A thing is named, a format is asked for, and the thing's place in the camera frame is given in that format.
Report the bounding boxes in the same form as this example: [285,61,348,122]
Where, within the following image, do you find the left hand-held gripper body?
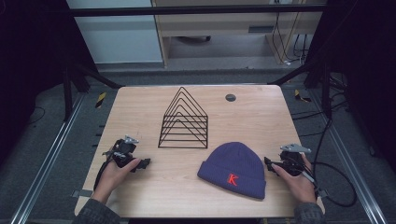
[103,134,140,169]

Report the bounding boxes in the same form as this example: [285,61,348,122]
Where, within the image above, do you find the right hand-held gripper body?
[278,143,313,177]

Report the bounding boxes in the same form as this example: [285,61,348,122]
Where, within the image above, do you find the purple knit beanie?
[196,141,267,201]

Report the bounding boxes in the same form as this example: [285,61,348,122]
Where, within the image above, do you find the person's left hand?
[91,157,143,205]

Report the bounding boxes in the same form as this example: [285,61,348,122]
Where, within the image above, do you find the person's right hand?
[271,153,318,205]

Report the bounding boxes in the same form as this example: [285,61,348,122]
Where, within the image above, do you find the yellow black striped tape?
[94,91,107,109]
[293,89,312,104]

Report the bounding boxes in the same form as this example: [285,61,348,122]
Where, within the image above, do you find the black metal stand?
[268,60,349,119]
[62,60,124,122]

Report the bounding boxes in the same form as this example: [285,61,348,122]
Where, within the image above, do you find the white cabinet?
[65,0,164,64]

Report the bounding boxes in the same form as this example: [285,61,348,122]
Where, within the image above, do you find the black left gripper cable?
[92,159,112,191]

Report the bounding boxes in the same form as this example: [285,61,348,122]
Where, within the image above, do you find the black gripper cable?
[301,118,358,208]
[92,159,112,191]

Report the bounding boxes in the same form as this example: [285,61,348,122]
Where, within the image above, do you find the black wire file rack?
[157,86,209,149]

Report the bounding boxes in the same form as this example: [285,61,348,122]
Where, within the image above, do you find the aluminium floor rail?
[9,92,86,224]
[307,90,389,224]

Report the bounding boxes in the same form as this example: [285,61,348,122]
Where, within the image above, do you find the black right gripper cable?
[301,118,358,208]

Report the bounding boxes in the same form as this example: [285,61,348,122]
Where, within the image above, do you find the black hanging cables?
[271,11,310,66]

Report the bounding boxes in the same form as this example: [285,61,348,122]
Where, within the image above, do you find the black metal frame bar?
[66,4,326,18]

